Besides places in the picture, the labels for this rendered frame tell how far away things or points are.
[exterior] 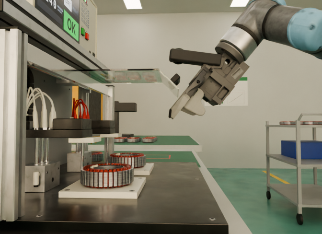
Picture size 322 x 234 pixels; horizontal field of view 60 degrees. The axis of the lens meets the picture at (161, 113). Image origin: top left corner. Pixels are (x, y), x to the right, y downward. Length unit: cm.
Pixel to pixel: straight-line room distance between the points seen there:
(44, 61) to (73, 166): 39
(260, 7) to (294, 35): 11
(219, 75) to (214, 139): 538
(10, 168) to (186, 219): 26
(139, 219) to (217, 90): 33
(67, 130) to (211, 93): 31
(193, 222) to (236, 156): 568
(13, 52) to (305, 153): 310
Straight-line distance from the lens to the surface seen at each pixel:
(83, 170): 60
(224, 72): 64
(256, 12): 66
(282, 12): 63
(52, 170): 66
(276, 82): 634
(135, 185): 60
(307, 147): 333
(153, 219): 44
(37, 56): 54
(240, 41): 64
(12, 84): 46
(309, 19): 59
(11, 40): 48
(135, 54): 617
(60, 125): 61
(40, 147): 66
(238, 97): 609
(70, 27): 80
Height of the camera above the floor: 91
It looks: 2 degrees up
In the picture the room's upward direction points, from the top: straight up
